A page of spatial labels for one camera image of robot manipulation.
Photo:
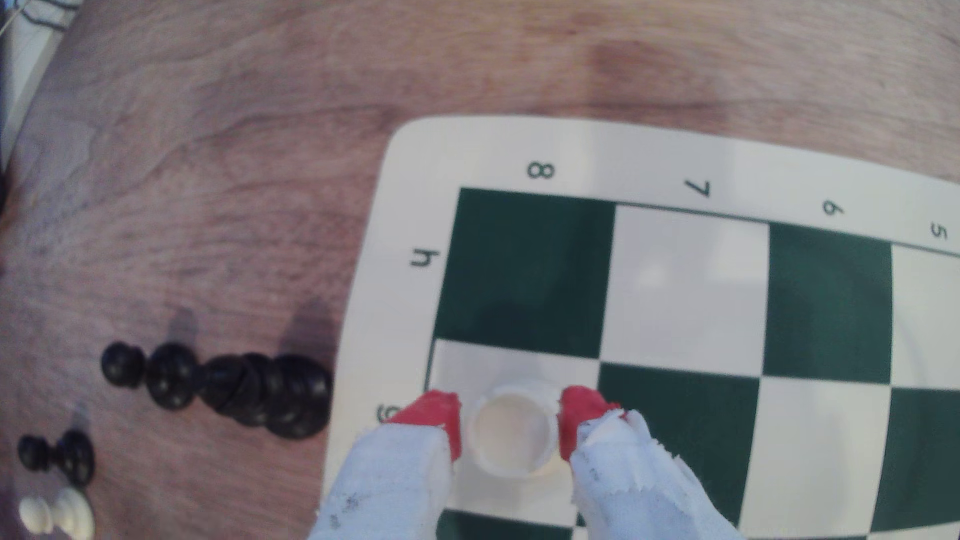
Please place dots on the black chess pawn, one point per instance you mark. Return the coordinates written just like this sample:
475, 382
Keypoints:
75, 457

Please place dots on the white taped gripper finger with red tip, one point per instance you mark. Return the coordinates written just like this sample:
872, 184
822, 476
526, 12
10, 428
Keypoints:
630, 480
390, 480

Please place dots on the tall black chess piece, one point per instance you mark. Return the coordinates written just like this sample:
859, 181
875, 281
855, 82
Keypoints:
255, 390

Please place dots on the white chess pawn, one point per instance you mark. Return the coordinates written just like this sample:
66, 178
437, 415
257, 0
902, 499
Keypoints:
71, 514

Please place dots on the white chess piece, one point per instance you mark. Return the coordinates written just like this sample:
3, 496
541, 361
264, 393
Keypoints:
514, 431

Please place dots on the green and white chess board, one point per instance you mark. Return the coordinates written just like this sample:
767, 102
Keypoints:
675, 300

